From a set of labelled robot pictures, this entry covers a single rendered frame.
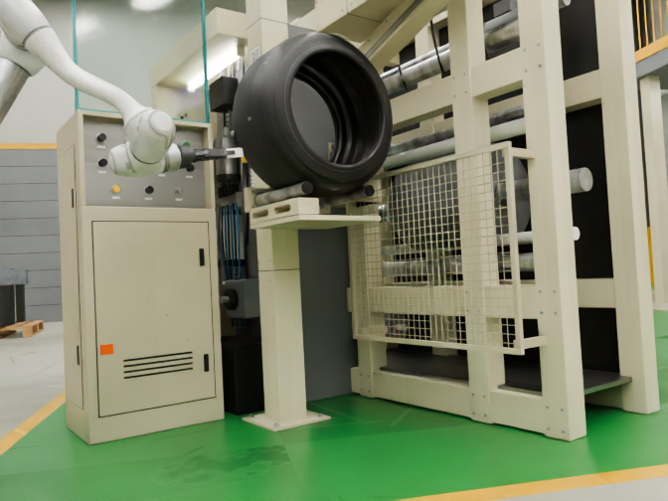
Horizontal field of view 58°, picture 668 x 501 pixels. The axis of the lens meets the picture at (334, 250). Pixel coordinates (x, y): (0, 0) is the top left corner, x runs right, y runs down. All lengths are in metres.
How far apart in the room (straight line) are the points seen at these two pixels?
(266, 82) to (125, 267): 0.92
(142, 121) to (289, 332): 1.10
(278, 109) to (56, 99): 9.94
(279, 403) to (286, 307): 0.38
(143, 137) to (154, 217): 0.79
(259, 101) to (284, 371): 1.06
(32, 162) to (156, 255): 9.25
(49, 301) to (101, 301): 8.99
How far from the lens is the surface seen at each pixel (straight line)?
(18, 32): 2.11
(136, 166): 1.91
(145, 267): 2.51
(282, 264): 2.45
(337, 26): 2.70
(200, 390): 2.62
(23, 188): 11.66
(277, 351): 2.45
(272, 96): 2.11
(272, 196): 2.27
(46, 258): 11.46
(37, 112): 11.90
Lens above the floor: 0.60
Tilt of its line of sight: 2 degrees up
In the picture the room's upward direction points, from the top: 3 degrees counter-clockwise
